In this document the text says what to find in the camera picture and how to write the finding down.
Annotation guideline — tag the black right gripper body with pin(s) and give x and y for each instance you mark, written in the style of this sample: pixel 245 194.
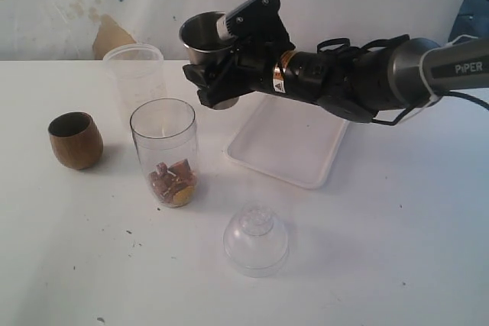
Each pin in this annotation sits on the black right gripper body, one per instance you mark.
pixel 257 55

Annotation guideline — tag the wooden blocks and coins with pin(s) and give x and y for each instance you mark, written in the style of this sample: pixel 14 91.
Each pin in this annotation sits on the wooden blocks and coins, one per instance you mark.
pixel 173 185

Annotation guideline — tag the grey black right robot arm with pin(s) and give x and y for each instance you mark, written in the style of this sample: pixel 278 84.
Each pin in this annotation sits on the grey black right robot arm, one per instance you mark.
pixel 353 83

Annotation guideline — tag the clear plastic shaker cup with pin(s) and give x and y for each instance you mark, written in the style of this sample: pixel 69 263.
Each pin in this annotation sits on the clear plastic shaker cup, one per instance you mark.
pixel 164 130

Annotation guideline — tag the translucent plastic container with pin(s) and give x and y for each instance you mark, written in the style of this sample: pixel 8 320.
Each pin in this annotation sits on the translucent plastic container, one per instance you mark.
pixel 137 72

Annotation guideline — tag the white rectangular tray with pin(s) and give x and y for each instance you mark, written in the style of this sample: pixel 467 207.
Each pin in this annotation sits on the white rectangular tray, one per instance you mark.
pixel 289 140

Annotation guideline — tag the brown wooden cup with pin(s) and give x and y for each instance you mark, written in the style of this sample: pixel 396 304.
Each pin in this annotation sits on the brown wooden cup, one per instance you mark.
pixel 75 140

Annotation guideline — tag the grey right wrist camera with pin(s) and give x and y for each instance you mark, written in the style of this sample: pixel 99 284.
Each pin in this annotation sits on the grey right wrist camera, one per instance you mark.
pixel 250 17

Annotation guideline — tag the stainless steel cup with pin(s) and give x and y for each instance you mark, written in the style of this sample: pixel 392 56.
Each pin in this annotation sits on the stainless steel cup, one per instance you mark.
pixel 199 36

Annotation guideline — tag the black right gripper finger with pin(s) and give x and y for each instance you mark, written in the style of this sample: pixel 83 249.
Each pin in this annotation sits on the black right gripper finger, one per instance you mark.
pixel 207 70
pixel 223 92

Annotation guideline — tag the brown cardboard piece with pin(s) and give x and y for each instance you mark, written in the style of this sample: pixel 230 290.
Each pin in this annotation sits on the brown cardboard piece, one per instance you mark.
pixel 110 35

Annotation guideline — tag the clear dome shaker lid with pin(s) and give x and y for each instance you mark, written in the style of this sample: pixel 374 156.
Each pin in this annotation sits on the clear dome shaker lid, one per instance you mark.
pixel 256 241

